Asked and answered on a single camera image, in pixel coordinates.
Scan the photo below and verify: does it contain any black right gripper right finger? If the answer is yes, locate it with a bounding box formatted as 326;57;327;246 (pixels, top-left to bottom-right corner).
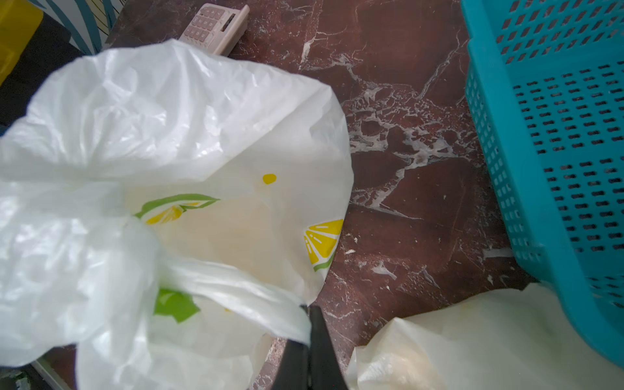
308;305;348;390

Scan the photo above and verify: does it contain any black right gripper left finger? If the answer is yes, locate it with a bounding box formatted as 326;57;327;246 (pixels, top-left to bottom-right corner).
271;340;310;390

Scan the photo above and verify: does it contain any white lemon plastic bag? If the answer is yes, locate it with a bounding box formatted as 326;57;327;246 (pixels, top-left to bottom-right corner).
345;284;623;389

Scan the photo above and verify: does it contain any pink pocket calculator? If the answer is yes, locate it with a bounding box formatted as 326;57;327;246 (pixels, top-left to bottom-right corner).
178;3;250;56

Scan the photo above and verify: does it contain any teal plastic basket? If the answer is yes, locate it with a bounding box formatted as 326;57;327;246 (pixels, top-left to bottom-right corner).
461;0;623;366

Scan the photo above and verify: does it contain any yellow tool box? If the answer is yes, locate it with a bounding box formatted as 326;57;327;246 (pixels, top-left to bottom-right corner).
1;1;83;133

